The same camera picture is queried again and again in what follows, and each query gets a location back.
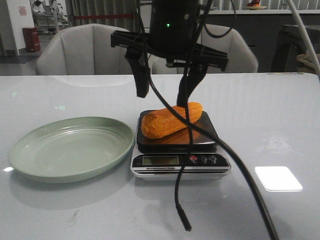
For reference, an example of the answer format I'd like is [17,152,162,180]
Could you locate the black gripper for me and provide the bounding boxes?
[111,6,228,106]

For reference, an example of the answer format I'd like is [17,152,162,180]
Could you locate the orange corn cob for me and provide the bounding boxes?
[140,102,203,139]

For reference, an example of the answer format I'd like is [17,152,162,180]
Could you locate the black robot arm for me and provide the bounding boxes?
[111,0,228,107]

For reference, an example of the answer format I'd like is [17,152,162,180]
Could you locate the white drawer cabinet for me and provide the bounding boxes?
[139,0,152,33]

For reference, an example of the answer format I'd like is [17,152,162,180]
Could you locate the red barrier belt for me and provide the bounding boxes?
[72,13,134,20]

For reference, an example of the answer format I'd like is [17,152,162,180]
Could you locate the right grey armchair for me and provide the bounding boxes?
[150,24,259,75]

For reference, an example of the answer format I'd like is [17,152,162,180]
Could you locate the grey armchair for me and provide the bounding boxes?
[150,24,259,75]
[35,23,137,76]

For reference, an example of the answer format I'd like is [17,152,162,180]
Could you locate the left grey armchair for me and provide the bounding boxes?
[35,23,137,76]

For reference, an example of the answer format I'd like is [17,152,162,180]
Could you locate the digital kitchen scale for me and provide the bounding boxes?
[130,110,232,181]

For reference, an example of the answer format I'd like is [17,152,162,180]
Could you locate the dark grey counter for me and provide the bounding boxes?
[206,9,320,73]

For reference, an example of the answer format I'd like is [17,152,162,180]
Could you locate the fruit bowl on counter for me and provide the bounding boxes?
[245,0,267,11]

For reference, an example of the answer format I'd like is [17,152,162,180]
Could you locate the grey curtain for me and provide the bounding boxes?
[65,0,139,32]

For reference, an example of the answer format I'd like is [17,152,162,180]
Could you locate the dark appliance at right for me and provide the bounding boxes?
[271,24,307,72]

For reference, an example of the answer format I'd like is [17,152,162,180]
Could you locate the pale green plate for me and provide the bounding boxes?
[9,116,135,184]

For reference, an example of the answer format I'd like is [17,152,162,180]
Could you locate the red trash bin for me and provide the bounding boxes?
[22,27,41,53]

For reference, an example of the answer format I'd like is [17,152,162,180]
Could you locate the beige folded cloth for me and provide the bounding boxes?
[296,54,316,74]

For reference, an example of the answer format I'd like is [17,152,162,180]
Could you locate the thick black cable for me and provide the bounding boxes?
[134,0,280,240]

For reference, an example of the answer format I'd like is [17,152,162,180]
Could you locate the white cable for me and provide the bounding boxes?
[284,0,320,81]

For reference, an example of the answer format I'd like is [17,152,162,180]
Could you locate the black cable with plug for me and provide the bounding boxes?
[173,0,214,232]

